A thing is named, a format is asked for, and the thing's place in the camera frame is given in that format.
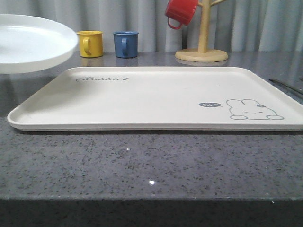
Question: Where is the yellow enamel mug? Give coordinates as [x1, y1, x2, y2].
[77, 30, 103, 58]

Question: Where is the wooden mug tree stand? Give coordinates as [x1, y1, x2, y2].
[175, 0, 228, 62]

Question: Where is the cream rabbit serving tray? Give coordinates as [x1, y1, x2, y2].
[7, 67, 303, 131]

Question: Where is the red enamel mug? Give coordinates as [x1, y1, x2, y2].
[165, 0, 199, 30]

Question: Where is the blue enamel mug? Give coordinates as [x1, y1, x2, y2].
[113, 31, 139, 58]

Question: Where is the silver metal chopstick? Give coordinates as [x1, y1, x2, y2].
[269, 79, 303, 95]

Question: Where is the white round plate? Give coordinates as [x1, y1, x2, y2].
[0, 14, 78, 74]

